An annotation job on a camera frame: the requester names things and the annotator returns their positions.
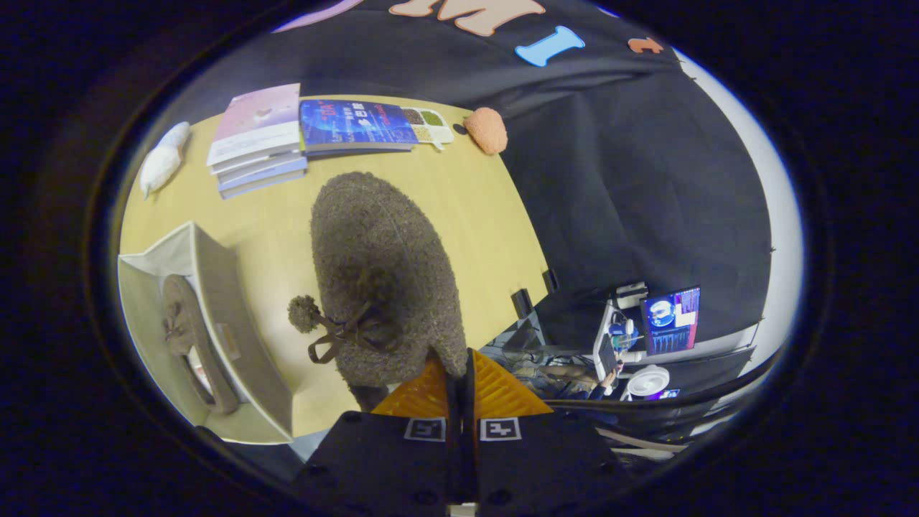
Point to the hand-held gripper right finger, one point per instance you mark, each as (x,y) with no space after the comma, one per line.
(546,459)

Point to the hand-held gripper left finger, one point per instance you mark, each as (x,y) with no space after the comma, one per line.
(388,467)

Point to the grey fabric storage box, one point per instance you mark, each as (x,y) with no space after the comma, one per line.
(248,359)

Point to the grey fuzzy slipper shoe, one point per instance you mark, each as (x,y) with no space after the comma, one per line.
(380,266)
(188,337)

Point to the open laptop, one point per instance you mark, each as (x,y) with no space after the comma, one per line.
(672,320)

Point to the white round fan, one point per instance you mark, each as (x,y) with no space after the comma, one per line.
(647,381)

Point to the black table clamp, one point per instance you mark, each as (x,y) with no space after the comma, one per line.
(522,302)
(549,279)

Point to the white desk device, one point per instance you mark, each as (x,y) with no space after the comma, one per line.
(631,293)

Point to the black backdrop cloth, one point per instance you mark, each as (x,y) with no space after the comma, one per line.
(632,179)

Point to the pale blue book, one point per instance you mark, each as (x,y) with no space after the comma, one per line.
(266,186)
(262,174)

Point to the orange plush ball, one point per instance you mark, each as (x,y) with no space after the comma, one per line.
(487,130)

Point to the white food picture card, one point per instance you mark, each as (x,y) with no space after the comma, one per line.
(429,126)

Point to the blue cover book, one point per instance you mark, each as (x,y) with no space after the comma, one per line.
(355,123)

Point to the pink cover book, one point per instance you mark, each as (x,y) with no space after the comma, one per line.
(257,118)

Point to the white cloth bundle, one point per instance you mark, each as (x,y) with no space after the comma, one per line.
(164,159)

